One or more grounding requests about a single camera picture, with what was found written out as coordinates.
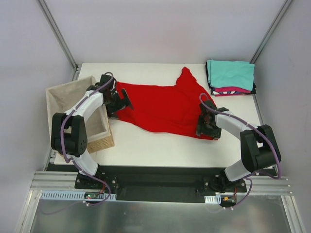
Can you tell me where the wicker basket with cloth liner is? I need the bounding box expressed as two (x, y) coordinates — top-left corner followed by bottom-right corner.
(45, 75), (115, 154)

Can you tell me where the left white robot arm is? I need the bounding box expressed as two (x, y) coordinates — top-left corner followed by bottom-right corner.
(51, 72), (133, 189)

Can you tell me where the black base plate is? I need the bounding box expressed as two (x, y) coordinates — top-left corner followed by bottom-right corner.
(74, 166), (247, 203)

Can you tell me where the aluminium frame post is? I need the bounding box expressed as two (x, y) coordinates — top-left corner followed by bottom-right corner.
(250, 0), (294, 64)
(36, 0), (79, 71)

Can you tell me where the black t shirt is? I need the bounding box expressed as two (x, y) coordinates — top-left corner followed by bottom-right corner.
(205, 61), (257, 95)

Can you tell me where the right aluminium frame post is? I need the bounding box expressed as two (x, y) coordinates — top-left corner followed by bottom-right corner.
(250, 0), (294, 64)

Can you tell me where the red t shirt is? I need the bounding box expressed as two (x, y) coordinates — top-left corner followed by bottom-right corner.
(116, 67), (214, 140)

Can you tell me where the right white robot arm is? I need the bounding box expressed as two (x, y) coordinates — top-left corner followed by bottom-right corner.
(196, 100), (281, 193)

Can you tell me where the pink t shirt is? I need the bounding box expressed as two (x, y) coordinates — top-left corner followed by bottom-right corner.
(211, 87), (251, 96)

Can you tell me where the left aluminium frame post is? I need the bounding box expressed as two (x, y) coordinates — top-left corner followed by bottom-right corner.
(36, 0), (79, 71)

